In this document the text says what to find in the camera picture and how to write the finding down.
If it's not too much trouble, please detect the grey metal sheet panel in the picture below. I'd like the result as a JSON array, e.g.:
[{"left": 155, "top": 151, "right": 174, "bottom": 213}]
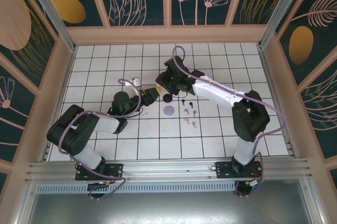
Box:
[{"left": 15, "top": 178, "right": 324, "bottom": 224}]

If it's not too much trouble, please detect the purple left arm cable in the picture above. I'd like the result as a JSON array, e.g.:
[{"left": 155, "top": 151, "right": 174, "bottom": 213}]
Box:
[{"left": 57, "top": 78, "right": 144, "bottom": 201}]

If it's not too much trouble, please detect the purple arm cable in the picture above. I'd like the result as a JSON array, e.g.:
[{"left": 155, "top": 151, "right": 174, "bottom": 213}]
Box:
[
  {"left": 57, "top": 78, "right": 144, "bottom": 201},
  {"left": 172, "top": 46, "right": 288, "bottom": 198}
]

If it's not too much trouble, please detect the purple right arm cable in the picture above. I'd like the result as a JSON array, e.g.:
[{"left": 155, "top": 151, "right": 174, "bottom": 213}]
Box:
[{"left": 172, "top": 46, "right": 288, "bottom": 198}]

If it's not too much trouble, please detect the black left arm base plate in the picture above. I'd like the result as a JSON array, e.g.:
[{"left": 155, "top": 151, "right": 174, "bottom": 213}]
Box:
[{"left": 75, "top": 162, "right": 124, "bottom": 181}]

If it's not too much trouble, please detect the aluminium mounting rail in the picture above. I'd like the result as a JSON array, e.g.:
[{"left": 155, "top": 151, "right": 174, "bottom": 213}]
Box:
[{"left": 25, "top": 157, "right": 313, "bottom": 182}]

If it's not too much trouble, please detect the aluminium table side rail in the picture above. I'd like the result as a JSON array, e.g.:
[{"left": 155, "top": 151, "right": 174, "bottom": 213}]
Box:
[
  {"left": 41, "top": 45, "right": 77, "bottom": 163},
  {"left": 257, "top": 45, "right": 300, "bottom": 158}
]

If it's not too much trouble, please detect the grey slotted cable duct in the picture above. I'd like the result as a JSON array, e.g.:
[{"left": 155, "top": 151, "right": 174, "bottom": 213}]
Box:
[{"left": 35, "top": 181, "right": 237, "bottom": 194}]

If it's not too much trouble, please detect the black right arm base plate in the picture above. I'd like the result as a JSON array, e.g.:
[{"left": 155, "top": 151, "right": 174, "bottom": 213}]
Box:
[{"left": 215, "top": 160, "right": 264, "bottom": 180}]

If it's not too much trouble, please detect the aluminium corner post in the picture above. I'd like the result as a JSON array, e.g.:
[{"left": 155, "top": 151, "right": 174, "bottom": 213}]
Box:
[
  {"left": 21, "top": 0, "right": 77, "bottom": 53},
  {"left": 259, "top": 0, "right": 315, "bottom": 50}
]

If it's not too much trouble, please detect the peach circle moon wall panel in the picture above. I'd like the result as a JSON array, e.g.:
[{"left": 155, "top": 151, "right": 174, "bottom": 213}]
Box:
[{"left": 0, "top": 0, "right": 58, "bottom": 89}]

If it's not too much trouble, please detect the leaf line art wall panel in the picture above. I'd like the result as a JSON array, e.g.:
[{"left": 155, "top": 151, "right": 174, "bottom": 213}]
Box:
[{"left": 297, "top": 62, "right": 337, "bottom": 160}]

